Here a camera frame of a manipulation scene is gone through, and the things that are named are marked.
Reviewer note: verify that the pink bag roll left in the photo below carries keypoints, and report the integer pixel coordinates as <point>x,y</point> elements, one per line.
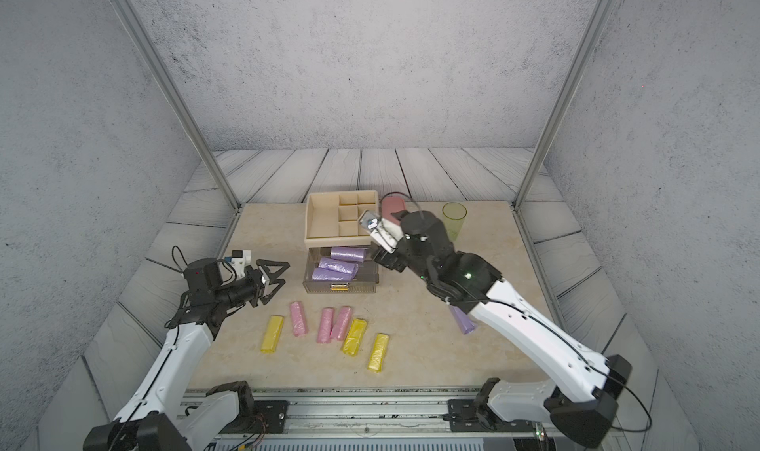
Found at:
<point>298,319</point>

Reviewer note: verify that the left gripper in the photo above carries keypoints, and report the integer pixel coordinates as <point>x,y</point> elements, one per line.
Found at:
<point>258,286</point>

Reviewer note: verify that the green translucent cup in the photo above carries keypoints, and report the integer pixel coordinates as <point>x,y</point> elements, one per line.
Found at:
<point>453,216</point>

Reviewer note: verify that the pink bag roll middle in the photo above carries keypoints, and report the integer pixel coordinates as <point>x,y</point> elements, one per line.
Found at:
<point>324,334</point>

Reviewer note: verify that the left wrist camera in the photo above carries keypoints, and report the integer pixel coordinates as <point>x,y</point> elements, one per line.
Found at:
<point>240,260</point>

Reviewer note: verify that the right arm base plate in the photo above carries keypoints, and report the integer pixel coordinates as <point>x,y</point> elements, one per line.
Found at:
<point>464,416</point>

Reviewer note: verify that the yellow bag roll middle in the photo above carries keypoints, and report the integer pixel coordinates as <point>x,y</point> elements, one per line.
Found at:
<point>354,337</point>

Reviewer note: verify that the pink bag roll right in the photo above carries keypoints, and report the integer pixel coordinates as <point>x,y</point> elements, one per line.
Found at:
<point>341,324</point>

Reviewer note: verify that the purple bag roll front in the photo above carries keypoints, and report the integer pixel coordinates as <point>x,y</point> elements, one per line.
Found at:
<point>323,274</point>

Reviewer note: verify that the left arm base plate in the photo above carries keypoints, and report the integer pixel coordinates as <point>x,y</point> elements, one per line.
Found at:
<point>264,417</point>

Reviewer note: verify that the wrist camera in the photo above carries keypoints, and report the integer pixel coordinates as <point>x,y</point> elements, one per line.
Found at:
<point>383,232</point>
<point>240,260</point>

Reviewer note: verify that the yellow bag roll far left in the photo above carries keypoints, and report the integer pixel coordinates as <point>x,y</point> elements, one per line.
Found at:
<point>272,334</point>

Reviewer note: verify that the beige drawer organizer cabinet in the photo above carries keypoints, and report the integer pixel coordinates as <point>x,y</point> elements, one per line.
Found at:
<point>332,218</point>

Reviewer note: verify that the yellow bag roll right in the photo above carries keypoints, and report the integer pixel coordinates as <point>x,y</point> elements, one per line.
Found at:
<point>378,352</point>

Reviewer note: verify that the right aluminium frame post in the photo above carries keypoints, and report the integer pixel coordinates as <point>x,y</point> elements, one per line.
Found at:
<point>583,55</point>

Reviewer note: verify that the left aluminium frame post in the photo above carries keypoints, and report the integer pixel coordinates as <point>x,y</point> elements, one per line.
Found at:
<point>135,29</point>

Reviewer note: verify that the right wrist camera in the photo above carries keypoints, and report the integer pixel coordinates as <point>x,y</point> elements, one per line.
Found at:
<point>383,232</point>

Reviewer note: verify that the purple bag roll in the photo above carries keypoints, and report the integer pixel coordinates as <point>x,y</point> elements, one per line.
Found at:
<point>349,253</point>
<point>464,323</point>
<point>338,265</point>
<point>323,274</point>

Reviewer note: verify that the yellow bag roll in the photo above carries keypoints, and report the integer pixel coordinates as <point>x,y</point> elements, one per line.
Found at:
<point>378,352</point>
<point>354,337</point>
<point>272,334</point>

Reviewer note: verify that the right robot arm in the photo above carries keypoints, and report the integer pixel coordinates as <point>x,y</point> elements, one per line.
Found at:
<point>580,394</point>

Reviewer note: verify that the transparent drawer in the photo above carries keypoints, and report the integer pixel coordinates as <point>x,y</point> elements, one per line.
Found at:
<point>365,281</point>

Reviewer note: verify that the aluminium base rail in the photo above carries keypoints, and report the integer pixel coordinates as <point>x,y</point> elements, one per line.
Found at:
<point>392,419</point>

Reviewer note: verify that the pink sponge block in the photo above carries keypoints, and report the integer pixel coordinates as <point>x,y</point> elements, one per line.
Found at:
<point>391,205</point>

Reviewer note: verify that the pink bag roll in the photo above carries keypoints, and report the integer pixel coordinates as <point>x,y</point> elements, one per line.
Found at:
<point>324,334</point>
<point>298,319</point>
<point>341,324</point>

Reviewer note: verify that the aluminium frame post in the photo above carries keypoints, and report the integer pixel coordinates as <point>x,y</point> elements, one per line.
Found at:
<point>583,55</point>
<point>135,29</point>

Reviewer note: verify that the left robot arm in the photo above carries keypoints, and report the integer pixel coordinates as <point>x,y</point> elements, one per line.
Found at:
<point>153,418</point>

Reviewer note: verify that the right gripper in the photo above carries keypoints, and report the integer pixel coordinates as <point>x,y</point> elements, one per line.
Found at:
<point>388,260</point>

